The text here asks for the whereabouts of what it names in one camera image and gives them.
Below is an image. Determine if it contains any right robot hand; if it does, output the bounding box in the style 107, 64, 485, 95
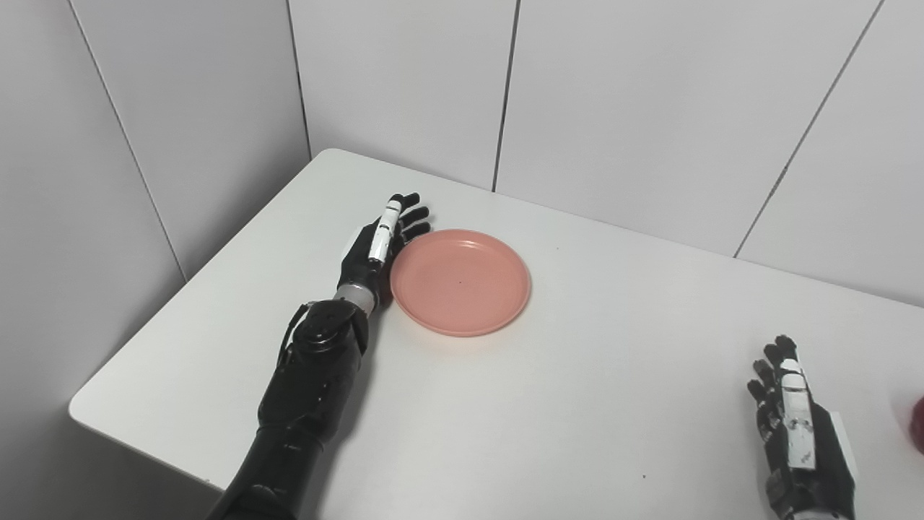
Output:
747, 334, 858, 520

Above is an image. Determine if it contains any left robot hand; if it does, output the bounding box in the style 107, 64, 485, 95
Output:
337, 191, 432, 311

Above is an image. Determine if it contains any pink plate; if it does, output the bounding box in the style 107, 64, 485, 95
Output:
390, 229, 532, 338

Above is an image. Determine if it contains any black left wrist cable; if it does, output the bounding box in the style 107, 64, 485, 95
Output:
276, 302, 313, 369

